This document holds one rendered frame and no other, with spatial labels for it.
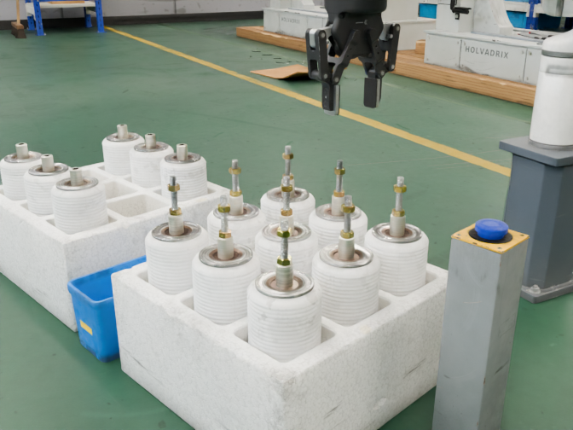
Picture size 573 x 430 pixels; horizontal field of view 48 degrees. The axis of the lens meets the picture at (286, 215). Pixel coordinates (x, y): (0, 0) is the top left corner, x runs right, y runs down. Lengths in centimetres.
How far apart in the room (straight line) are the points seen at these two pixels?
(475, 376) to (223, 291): 35
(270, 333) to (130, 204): 65
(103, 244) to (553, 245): 86
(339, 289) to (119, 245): 51
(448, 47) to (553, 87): 248
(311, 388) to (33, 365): 55
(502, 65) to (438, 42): 49
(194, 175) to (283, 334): 60
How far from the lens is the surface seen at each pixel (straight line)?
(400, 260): 95
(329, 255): 90
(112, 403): 107
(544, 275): 139
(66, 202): 122
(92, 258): 122
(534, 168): 132
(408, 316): 94
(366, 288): 88
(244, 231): 102
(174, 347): 95
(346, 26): 79
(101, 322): 112
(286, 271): 80
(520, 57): 339
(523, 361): 119
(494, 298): 83
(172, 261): 96
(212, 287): 88
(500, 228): 83
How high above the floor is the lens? 63
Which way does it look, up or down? 22 degrees down
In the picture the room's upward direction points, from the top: straight up
